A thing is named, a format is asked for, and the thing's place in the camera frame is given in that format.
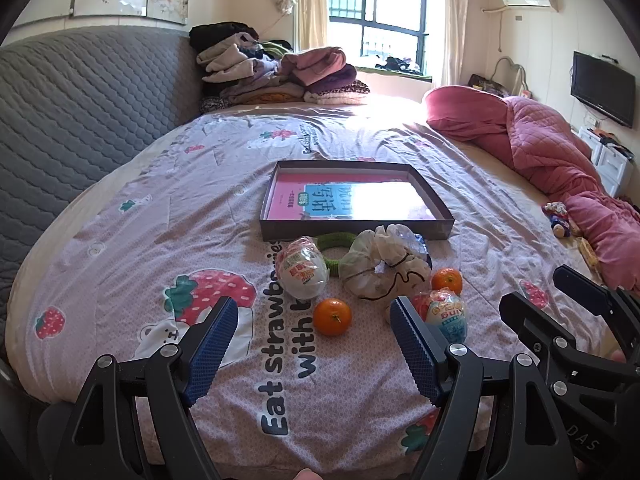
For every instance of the blue snack packet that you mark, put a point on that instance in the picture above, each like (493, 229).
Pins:
(422, 249)

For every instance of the black television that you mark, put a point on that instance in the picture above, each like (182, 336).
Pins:
(600, 87)

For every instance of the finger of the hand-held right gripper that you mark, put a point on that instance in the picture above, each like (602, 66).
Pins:
(580, 287)
(530, 320)

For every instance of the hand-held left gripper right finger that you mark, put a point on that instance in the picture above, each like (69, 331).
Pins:
(414, 350)

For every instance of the white drawer cabinet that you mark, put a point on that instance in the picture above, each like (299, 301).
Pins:
(612, 160)

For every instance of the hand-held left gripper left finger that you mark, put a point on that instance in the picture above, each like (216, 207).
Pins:
(215, 347)

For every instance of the pink cardboard box tray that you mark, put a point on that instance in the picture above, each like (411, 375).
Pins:
(350, 230)

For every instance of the white toy egg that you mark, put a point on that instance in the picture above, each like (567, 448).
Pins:
(302, 270)

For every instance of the small plush toy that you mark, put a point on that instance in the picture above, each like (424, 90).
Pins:
(557, 217)

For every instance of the dark clothes on windowsill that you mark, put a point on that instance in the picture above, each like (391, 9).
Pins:
(400, 65)

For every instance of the tangerine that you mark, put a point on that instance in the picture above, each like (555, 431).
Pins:
(332, 317)
(446, 281)

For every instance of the strawberry print bed sheet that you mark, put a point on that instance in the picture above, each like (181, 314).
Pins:
(200, 185)

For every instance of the red and blue toy egg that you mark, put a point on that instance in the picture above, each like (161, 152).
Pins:
(445, 315)

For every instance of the small yellow packet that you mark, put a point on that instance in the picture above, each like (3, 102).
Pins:
(586, 251)

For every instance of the person's left hand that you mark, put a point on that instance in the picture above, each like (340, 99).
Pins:
(306, 475)

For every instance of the cream curtain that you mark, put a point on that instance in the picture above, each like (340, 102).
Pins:
(310, 5)
(447, 20)

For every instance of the pink quilt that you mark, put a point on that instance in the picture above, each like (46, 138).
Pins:
(555, 145)

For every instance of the green scrunchie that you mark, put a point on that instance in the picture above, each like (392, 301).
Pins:
(335, 240)

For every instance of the barred window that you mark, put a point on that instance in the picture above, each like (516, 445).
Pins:
(375, 5)

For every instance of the pile of folded clothes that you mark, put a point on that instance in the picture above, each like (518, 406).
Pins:
(280, 72)

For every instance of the cream fitted sheet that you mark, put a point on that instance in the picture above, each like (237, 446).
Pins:
(515, 185)

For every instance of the pink pillow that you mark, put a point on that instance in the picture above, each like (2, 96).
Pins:
(465, 110)

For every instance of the grey quilted headboard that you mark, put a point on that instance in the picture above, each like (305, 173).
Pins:
(75, 110)

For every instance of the sheer white scrunchie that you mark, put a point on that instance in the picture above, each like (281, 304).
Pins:
(367, 260)

